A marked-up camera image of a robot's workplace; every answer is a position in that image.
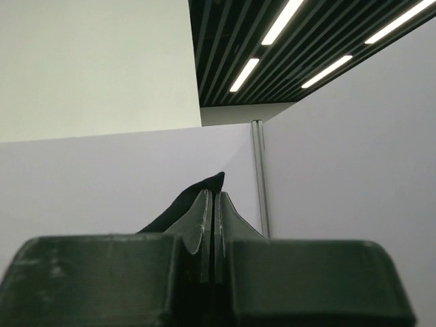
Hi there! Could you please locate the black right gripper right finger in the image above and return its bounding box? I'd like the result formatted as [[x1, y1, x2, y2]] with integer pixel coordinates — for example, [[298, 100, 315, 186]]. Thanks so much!
[[214, 192, 416, 326]]

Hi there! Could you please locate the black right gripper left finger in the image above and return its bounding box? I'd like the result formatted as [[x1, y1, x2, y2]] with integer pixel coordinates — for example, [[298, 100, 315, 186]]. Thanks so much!
[[1, 190, 213, 326]]

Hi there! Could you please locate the black t-shirt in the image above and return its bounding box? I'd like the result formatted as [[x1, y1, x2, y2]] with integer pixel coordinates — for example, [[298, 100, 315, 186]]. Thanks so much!
[[138, 172, 225, 234]]

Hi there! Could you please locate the right aluminium corner post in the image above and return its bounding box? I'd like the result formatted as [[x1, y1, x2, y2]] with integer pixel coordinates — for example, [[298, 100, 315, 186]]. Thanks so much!
[[251, 120, 271, 238]]

